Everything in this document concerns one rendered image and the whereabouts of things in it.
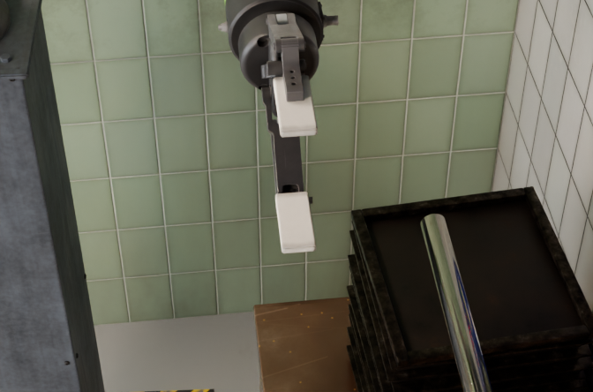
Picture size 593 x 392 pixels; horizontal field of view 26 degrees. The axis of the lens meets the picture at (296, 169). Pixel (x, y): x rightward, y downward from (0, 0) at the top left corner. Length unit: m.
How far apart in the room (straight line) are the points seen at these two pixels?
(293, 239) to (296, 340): 1.02
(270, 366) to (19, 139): 0.60
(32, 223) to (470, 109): 1.06
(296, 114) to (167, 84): 1.43
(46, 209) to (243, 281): 1.07
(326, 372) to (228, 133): 0.65
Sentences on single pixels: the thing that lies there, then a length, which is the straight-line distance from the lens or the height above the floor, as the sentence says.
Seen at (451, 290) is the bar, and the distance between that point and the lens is 1.43.
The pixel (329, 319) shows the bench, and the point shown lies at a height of 0.58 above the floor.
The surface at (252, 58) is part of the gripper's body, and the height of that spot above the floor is 1.49.
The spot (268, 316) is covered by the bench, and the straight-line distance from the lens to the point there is 2.18.
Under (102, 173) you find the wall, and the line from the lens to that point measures 2.62.
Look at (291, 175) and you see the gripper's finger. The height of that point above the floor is 1.43.
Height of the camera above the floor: 2.24
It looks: 43 degrees down
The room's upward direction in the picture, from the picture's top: straight up
